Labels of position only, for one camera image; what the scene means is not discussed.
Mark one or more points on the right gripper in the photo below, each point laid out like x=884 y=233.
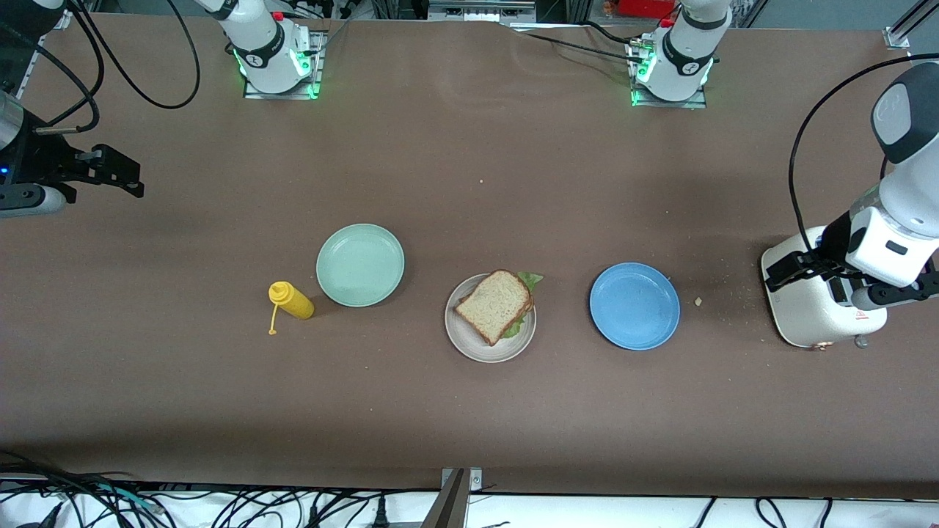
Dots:
x=37 y=160

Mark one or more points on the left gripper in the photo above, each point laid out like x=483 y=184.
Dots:
x=832 y=244

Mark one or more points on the green lettuce leaf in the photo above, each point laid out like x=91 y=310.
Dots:
x=530 y=279

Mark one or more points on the toasted bread slice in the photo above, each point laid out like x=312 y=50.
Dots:
x=495 y=304

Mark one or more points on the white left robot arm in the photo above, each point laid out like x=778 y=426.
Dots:
x=910 y=147

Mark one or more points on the blue plate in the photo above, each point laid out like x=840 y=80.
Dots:
x=634 y=306

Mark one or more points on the green plate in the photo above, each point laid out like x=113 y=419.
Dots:
x=359 y=265

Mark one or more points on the beige plate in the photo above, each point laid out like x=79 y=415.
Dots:
x=469 y=341

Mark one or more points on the white toaster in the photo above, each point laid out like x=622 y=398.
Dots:
x=799 y=315

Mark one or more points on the yellow mustard squeeze bottle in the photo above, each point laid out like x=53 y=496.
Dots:
x=293 y=302

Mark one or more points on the red box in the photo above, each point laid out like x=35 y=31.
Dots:
x=638 y=7

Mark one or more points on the grey metal rack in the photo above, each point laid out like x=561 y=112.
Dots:
x=480 y=9

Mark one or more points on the aluminium table edge rail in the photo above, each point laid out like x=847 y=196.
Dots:
x=31 y=70

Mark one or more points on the aluminium corner bracket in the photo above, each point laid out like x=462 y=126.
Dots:
x=62 y=20

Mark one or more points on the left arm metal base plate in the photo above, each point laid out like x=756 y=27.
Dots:
x=697 y=105

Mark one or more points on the aluminium frame profile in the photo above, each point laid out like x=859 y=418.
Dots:
x=896 y=38

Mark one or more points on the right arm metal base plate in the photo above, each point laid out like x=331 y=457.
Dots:
x=317 y=51

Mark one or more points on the aluminium edge bracket profile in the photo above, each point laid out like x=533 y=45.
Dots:
x=451 y=506

